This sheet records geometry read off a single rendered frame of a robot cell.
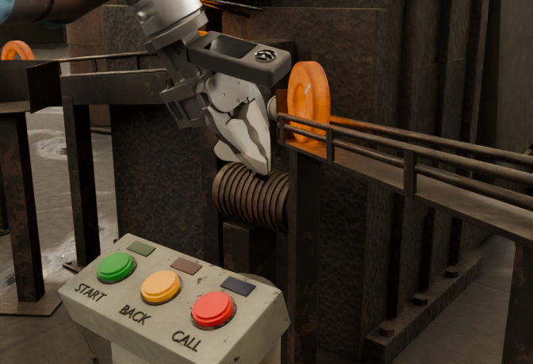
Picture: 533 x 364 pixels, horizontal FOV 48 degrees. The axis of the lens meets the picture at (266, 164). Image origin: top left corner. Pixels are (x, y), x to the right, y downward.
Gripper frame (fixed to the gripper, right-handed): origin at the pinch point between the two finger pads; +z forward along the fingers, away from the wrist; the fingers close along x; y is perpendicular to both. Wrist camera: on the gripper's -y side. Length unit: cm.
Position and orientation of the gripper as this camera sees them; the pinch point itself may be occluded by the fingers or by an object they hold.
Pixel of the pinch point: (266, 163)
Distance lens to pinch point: 75.2
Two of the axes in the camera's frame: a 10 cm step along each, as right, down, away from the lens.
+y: -7.1, 1.1, 6.9
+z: 4.5, 8.3, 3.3
